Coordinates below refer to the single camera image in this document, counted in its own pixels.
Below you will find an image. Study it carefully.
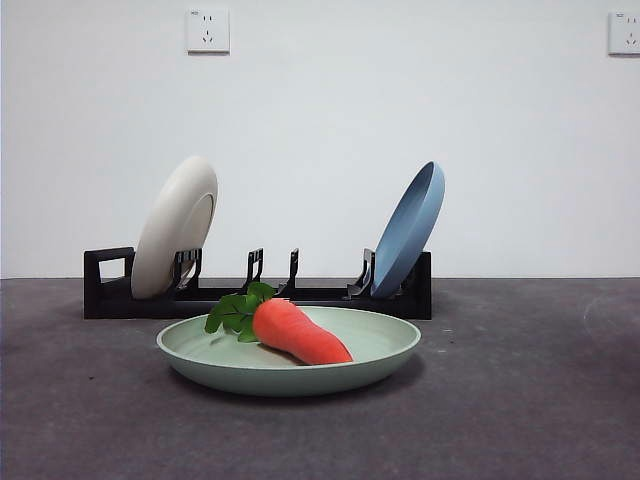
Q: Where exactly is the orange carrot with green leaves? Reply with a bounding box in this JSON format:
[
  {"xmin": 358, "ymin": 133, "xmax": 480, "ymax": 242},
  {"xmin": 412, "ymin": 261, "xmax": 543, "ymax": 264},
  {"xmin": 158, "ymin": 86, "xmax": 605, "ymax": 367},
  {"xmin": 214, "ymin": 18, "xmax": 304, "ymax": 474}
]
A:
[{"xmin": 204, "ymin": 281, "xmax": 355, "ymax": 365}]

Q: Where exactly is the green round plate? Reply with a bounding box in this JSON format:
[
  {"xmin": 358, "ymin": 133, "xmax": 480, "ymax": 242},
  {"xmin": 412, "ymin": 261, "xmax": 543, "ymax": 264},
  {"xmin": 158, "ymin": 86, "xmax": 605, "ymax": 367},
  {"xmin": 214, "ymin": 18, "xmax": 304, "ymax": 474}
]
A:
[{"xmin": 156, "ymin": 305, "xmax": 422, "ymax": 399}]

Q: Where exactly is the blue round plate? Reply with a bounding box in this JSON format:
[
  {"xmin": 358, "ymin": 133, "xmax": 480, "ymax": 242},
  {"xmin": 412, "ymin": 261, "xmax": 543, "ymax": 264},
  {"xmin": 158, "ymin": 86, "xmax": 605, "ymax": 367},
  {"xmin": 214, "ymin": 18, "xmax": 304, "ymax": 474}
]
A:
[{"xmin": 370, "ymin": 160, "xmax": 446, "ymax": 300}]

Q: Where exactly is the cream round plate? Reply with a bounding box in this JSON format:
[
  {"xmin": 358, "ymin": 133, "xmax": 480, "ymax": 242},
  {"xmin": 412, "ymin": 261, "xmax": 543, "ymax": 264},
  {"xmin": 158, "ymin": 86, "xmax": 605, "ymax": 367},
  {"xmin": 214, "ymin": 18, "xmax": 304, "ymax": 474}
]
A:
[{"xmin": 130, "ymin": 154, "xmax": 220, "ymax": 301}]

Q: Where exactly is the black plate rack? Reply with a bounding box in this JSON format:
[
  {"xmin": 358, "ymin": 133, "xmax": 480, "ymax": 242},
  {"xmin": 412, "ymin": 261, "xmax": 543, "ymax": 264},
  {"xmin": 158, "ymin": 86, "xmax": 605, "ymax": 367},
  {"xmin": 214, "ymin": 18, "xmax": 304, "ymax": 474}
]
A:
[{"xmin": 83, "ymin": 247, "xmax": 433, "ymax": 321}]

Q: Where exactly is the white wall socket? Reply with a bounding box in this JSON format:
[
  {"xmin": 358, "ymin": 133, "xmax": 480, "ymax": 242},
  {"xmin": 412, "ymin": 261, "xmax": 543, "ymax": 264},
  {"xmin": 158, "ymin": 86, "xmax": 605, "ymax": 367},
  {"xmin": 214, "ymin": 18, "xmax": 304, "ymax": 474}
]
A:
[
  {"xmin": 187, "ymin": 8, "xmax": 231, "ymax": 55},
  {"xmin": 608, "ymin": 12, "xmax": 640, "ymax": 56}
]

